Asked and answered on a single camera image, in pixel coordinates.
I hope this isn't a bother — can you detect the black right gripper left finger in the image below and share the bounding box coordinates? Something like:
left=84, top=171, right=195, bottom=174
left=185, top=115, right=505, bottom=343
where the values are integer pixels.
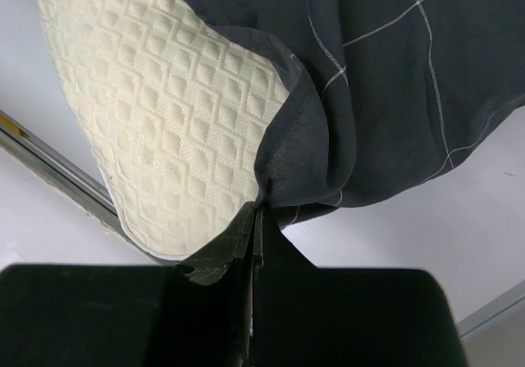
left=1, top=203, right=256, bottom=366

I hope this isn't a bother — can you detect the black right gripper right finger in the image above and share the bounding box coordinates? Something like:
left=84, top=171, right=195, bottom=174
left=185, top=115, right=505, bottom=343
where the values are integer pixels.
left=253, top=207, right=466, bottom=366

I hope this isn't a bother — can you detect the cream memory foam pillow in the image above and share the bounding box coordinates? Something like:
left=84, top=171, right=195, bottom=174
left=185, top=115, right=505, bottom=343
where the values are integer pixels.
left=36, top=0, right=289, bottom=260

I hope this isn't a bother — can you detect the dark grey checked pillowcase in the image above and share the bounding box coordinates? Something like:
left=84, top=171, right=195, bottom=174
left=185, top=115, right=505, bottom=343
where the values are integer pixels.
left=183, top=0, right=524, bottom=219

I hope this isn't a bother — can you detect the aluminium front rail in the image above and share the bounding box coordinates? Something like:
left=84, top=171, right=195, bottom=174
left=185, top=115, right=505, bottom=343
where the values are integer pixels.
left=1, top=112, right=132, bottom=243

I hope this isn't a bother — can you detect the aluminium side rail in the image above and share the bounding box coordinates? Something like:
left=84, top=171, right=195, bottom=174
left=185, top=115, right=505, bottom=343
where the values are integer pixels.
left=457, top=281, right=524, bottom=340

